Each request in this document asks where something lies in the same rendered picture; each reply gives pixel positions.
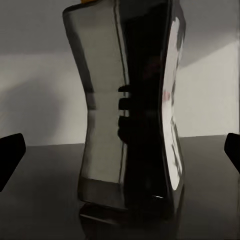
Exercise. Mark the bottle of coffee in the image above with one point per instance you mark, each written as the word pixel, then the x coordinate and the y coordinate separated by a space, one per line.
pixel 128 54

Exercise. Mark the shelf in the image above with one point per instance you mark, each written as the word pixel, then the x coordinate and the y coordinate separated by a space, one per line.
pixel 40 202

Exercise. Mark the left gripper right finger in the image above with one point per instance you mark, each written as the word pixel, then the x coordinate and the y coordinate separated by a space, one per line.
pixel 232 148

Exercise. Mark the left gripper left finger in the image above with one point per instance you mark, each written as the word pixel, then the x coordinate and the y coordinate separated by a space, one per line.
pixel 12 149

